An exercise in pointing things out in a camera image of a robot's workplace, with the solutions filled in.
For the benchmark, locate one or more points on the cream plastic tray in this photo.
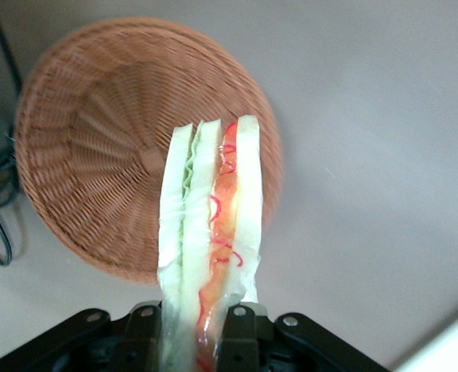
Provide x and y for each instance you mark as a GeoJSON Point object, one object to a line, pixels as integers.
{"type": "Point", "coordinates": [449, 348]}

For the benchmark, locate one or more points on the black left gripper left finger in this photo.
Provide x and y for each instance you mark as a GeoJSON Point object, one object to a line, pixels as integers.
{"type": "Point", "coordinates": [143, 341]}

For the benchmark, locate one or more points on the brown round wicker basket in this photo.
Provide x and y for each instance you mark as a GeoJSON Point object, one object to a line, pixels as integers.
{"type": "Point", "coordinates": [108, 162]}

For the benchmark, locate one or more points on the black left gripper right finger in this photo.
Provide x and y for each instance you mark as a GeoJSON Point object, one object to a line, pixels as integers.
{"type": "Point", "coordinates": [246, 341]}

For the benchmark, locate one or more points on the triangle sandwich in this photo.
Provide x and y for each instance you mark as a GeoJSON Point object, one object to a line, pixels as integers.
{"type": "Point", "coordinates": [197, 217]}

